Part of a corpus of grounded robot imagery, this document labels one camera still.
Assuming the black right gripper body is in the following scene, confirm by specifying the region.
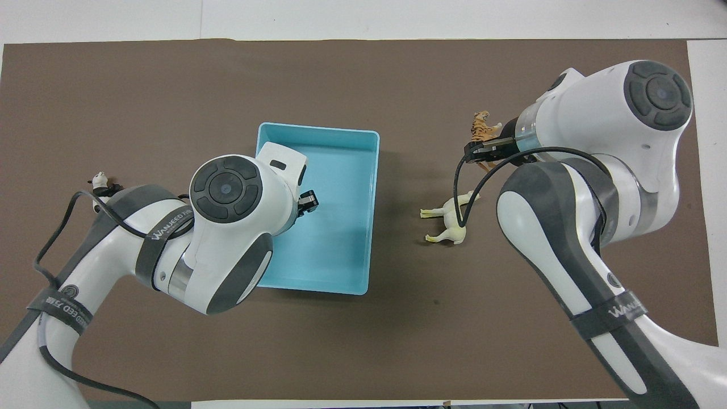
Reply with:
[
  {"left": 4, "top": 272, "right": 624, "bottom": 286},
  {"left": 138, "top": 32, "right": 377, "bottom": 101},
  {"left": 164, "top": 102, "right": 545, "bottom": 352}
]
[{"left": 498, "top": 116, "right": 538, "bottom": 167}]

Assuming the orange striped tiger toy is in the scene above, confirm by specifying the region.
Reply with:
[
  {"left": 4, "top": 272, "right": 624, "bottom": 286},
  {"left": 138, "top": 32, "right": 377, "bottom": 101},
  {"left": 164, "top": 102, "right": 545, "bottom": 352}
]
[{"left": 471, "top": 110, "right": 504, "bottom": 172}]

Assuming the black white panda toy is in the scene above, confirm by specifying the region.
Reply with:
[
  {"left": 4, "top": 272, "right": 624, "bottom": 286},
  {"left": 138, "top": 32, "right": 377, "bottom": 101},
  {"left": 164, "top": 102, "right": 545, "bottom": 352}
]
[{"left": 88, "top": 172, "right": 124, "bottom": 198}]

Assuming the light blue plastic storage box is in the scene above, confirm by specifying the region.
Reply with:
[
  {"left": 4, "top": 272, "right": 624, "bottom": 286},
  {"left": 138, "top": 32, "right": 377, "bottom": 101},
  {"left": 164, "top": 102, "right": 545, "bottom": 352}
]
[{"left": 254, "top": 122, "right": 381, "bottom": 296}]

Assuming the brown table mat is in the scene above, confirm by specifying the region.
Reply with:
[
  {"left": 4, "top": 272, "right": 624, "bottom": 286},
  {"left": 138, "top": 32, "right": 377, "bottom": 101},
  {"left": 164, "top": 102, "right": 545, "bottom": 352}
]
[{"left": 0, "top": 38, "right": 720, "bottom": 402}]

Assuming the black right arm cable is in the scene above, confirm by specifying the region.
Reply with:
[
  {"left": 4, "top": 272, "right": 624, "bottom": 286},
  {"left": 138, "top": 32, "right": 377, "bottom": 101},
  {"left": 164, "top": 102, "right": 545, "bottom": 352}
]
[{"left": 453, "top": 146, "right": 612, "bottom": 229}]

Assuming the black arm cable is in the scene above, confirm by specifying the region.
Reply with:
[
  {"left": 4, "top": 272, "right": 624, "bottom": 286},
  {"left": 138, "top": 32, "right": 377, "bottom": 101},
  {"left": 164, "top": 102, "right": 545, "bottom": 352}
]
[
  {"left": 453, "top": 146, "right": 612, "bottom": 229},
  {"left": 33, "top": 190, "right": 191, "bottom": 409}
]

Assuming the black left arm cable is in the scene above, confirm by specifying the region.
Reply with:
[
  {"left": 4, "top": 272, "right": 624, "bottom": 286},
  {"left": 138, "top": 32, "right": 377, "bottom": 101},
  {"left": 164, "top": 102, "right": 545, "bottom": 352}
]
[{"left": 33, "top": 190, "right": 191, "bottom": 409}]

